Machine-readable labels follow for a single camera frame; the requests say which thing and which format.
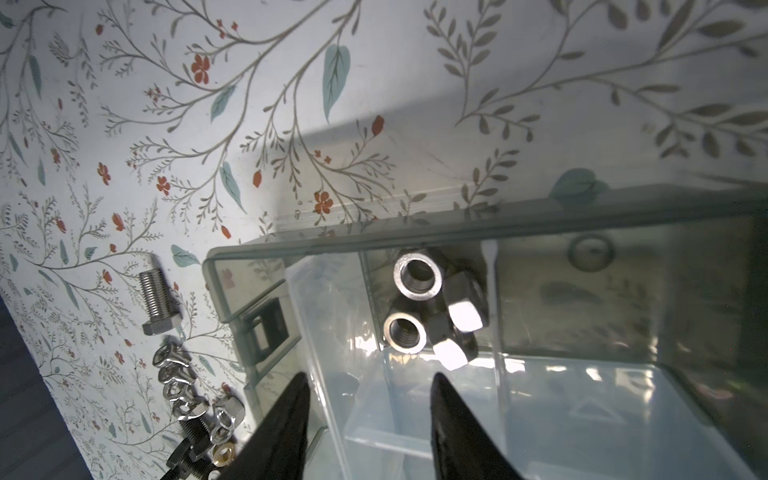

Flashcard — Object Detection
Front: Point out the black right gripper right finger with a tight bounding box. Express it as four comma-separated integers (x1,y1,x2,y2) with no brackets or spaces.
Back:
430,373,522,480

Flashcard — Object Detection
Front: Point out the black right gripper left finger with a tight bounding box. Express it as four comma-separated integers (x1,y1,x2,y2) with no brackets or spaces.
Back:
219,372,311,480

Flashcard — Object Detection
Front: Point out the silver hex nut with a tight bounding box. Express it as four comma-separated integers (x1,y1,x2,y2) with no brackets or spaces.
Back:
426,312,479,371
442,271,489,333

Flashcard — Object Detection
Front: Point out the shiny silver nut pair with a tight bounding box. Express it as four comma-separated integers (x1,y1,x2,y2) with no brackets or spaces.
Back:
382,248,448,355

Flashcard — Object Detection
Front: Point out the translucent green organizer box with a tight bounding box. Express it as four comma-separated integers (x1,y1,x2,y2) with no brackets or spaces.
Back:
203,184,767,479

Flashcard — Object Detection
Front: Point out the silver hex bolt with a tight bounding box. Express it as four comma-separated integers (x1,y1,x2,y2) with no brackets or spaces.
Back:
139,268,182,336

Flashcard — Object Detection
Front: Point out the black hex bolt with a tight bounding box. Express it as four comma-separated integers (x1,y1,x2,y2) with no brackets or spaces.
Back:
179,417,213,462
161,445,204,480

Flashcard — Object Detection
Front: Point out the silver wing nut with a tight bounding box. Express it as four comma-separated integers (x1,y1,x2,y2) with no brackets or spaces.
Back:
210,395,245,445

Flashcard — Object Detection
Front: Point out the silver flange nut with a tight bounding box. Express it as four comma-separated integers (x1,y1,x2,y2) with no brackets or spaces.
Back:
163,383,209,421
158,363,197,385
152,342,191,368

